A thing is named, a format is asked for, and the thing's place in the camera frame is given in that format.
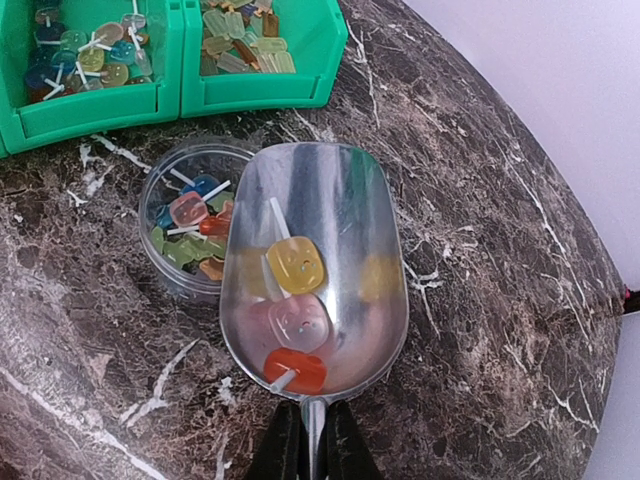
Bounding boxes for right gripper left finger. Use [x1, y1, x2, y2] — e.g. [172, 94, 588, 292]
[243, 400, 303, 480]

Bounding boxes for yellow smiley lollipop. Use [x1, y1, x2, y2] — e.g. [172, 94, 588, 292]
[266, 197, 325, 295]

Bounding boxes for metal scoop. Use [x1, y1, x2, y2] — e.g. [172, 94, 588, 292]
[219, 142, 409, 479]

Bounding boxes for green yellow candies pile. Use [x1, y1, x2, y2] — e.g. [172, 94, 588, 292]
[199, 0, 297, 77]

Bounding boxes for orange smiley lollipop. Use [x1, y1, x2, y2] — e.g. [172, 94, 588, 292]
[263, 347, 327, 394]

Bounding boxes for green three-compartment bin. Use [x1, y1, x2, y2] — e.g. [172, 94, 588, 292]
[1, 0, 348, 156]

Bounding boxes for candies in clear container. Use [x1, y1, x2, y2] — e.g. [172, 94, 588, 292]
[148, 167, 235, 283]

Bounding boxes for pink smiley lollipop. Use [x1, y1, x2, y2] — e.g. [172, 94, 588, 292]
[259, 254, 331, 351]

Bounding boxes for clear plastic container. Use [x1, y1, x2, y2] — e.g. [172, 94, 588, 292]
[139, 138, 257, 303]

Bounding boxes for blue mixed candies pile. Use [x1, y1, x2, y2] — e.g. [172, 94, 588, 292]
[23, 1, 154, 104]

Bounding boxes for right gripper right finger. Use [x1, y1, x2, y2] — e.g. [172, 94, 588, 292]
[327, 401, 384, 480]

